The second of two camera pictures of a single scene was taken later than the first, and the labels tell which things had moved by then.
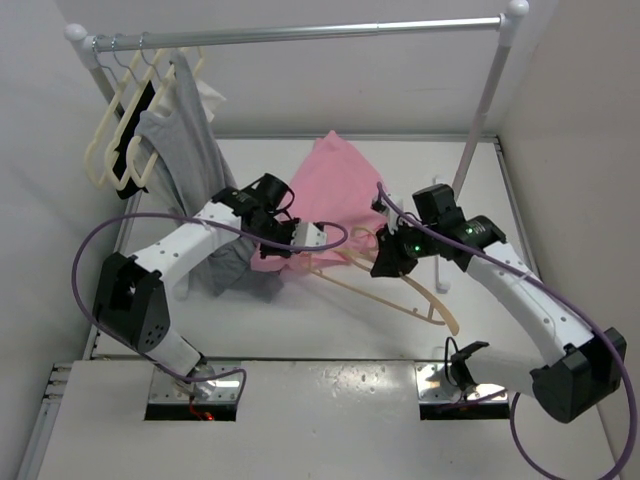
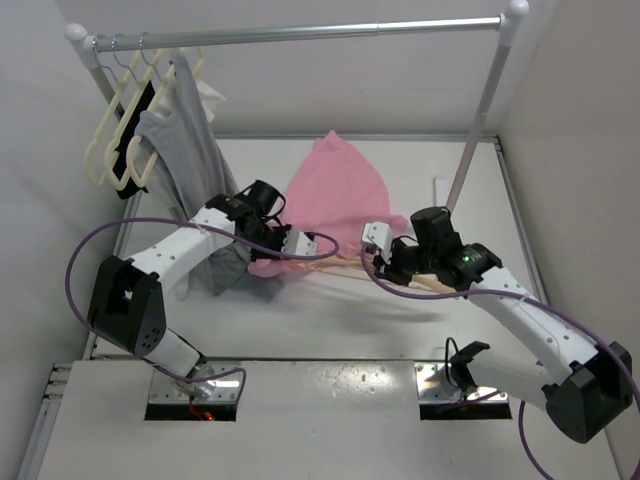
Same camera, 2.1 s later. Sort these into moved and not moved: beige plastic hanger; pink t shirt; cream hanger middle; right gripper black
Moved: beige plastic hanger
Not moved: right gripper black; cream hanger middle; pink t shirt
